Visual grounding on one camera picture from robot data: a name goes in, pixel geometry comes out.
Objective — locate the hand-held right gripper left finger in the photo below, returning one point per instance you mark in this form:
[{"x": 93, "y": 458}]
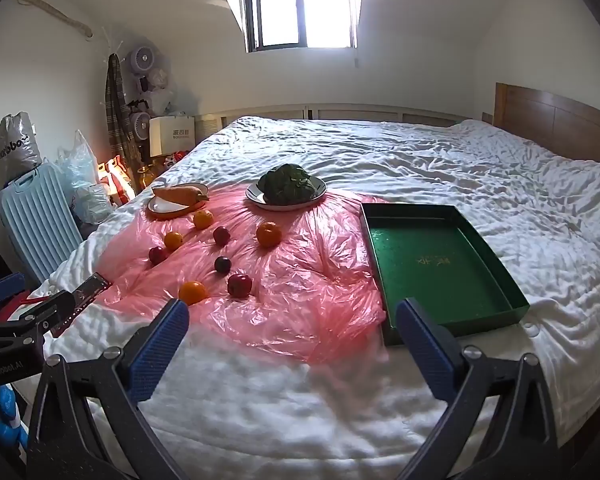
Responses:
[{"x": 162, "y": 345}]

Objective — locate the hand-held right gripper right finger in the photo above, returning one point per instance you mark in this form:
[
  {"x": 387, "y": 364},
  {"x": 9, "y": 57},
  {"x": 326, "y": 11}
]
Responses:
[{"x": 425, "y": 350}]

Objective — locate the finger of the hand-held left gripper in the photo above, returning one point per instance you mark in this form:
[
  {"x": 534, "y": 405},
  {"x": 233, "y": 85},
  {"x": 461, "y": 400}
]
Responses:
[
  {"x": 50, "y": 307},
  {"x": 7, "y": 285}
]

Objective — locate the orange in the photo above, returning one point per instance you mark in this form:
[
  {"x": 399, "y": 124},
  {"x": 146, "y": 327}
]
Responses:
[
  {"x": 173, "y": 240},
  {"x": 203, "y": 218},
  {"x": 192, "y": 292},
  {"x": 269, "y": 234}
]

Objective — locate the green tray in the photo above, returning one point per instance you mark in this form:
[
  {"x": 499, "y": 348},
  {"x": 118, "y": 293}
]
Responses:
[{"x": 430, "y": 270}]

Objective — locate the red plum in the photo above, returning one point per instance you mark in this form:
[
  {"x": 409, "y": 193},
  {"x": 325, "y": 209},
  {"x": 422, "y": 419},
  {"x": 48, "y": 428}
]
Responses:
[
  {"x": 221, "y": 235},
  {"x": 157, "y": 255}
]

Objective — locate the red apple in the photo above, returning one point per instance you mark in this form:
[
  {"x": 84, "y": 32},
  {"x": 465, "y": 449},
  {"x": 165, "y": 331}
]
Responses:
[{"x": 239, "y": 285}]

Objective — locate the dark plum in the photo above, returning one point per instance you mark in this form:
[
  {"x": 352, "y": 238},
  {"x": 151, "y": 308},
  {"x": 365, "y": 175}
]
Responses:
[{"x": 222, "y": 264}]

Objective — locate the dark flat device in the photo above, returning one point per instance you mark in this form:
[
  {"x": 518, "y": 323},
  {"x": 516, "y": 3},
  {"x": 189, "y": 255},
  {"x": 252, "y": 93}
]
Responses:
[{"x": 92, "y": 287}]

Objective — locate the light blue suitcase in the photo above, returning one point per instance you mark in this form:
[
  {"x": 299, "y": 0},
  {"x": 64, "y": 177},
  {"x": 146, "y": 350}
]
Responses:
[{"x": 35, "y": 210}]

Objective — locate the clear plastic bag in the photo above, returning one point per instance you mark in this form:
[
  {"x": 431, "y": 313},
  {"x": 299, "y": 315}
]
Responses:
[{"x": 80, "y": 175}]

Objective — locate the orange rimmed white plate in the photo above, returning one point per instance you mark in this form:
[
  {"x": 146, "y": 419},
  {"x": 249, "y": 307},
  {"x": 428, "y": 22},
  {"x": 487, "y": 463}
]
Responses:
[{"x": 162, "y": 206}]

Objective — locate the red white packaging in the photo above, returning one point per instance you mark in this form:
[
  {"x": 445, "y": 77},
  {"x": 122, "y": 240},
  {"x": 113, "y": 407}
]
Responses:
[{"x": 115, "y": 180}]

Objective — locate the pink plastic sheet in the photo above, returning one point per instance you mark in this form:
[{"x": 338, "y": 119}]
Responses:
[{"x": 300, "y": 280}]

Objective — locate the grey printed bag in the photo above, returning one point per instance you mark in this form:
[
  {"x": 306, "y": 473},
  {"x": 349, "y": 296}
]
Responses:
[{"x": 17, "y": 140}]

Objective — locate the dark rimmed white plate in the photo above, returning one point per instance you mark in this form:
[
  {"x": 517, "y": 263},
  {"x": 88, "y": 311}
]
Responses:
[{"x": 253, "y": 196}]

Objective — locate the bed with white sheet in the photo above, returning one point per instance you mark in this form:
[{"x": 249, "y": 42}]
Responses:
[{"x": 380, "y": 160}]

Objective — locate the green leafy vegetable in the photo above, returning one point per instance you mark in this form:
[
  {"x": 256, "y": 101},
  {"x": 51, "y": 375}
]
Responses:
[{"x": 285, "y": 185}]

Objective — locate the plaid scarf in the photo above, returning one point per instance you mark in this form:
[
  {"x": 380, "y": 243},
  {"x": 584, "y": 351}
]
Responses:
[{"x": 115, "y": 110}]

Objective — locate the small purple fan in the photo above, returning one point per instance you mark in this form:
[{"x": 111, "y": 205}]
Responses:
[
  {"x": 141, "y": 122},
  {"x": 144, "y": 56}
]

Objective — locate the white cardboard box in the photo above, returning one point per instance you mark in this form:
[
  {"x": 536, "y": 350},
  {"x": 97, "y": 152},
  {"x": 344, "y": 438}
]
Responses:
[{"x": 172, "y": 135}]

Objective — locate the white plastic bag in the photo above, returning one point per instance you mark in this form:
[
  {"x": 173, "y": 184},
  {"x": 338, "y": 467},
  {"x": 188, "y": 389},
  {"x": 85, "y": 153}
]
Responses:
[{"x": 162, "y": 92}]

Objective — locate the wooden headboard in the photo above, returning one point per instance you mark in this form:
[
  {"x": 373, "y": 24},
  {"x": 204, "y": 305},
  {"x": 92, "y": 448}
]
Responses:
[{"x": 555, "y": 115}]

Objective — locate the window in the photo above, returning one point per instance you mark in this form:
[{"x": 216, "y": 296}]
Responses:
[{"x": 280, "y": 10}]

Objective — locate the white low wall panel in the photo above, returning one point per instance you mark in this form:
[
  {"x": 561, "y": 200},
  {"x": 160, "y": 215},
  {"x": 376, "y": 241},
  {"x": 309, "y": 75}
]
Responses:
[{"x": 280, "y": 110}]

